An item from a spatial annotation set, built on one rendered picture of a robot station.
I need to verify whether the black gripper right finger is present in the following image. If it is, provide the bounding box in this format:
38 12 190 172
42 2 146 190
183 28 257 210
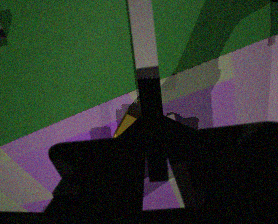
163 115 278 208

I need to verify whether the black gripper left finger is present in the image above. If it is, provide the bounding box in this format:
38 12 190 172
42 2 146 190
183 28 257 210
48 116 146 211

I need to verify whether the yellow rectangular block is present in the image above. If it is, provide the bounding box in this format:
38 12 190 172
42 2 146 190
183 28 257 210
113 107 142 138

